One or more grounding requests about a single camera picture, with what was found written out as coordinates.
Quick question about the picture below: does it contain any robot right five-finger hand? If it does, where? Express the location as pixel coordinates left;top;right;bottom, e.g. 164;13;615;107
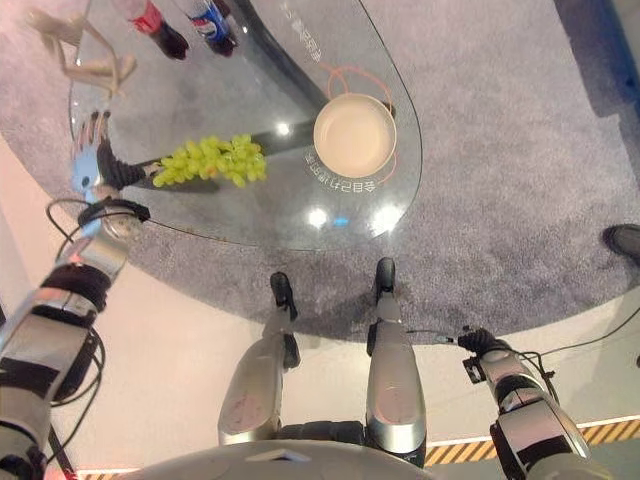
457;325;507;357

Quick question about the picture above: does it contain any robot left five-finger hand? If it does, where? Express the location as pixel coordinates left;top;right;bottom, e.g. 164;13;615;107
68;110;163;204

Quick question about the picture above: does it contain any beige round plate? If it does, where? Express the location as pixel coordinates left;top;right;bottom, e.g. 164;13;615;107
312;92;399;175

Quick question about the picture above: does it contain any green grape bunch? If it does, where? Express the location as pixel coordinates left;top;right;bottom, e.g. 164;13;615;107
152;133;268;190

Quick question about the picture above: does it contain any robot right silver leg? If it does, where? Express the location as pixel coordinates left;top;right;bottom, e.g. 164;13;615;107
364;292;429;469

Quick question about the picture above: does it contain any robot silver leg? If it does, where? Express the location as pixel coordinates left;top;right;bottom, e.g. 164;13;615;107
364;292;429;469
217;304;302;447

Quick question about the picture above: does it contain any wooden mannequin figure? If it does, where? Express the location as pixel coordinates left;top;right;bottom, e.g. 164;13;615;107
23;0;139;100

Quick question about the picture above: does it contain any yellow black hazard tape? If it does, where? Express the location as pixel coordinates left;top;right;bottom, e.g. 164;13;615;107
423;418;640;469

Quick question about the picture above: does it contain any robot right dark foot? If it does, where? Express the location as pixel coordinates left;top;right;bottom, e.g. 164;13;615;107
374;256;400;302

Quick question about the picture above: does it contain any robot dark foot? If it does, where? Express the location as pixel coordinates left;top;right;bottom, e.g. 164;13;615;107
269;271;300;322
374;256;400;302

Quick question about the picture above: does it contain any red label cola bottle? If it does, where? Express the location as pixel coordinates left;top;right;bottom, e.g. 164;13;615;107
109;0;191;61

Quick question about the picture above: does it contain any grey round carpet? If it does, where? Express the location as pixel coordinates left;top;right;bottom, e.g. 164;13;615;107
0;0;640;347

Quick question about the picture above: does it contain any blue label cola bottle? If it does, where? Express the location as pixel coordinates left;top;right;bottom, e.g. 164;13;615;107
174;0;238;58

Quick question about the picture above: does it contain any person's dark shoe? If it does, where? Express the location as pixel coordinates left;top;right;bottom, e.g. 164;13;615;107
601;224;640;267

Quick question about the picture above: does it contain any robot left dark foot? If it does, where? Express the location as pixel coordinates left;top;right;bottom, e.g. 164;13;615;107
269;271;300;322

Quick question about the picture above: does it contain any robot left silver leg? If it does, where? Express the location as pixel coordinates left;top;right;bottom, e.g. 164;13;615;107
217;304;302;447

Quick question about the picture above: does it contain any robot silver torso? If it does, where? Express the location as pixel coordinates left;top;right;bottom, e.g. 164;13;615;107
113;422;427;480

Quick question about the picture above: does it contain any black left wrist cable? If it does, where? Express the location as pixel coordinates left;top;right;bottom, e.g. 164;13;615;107
45;198;151;262

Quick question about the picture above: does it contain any black floor cable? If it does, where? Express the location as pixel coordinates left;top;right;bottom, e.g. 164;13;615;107
542;303;640;357

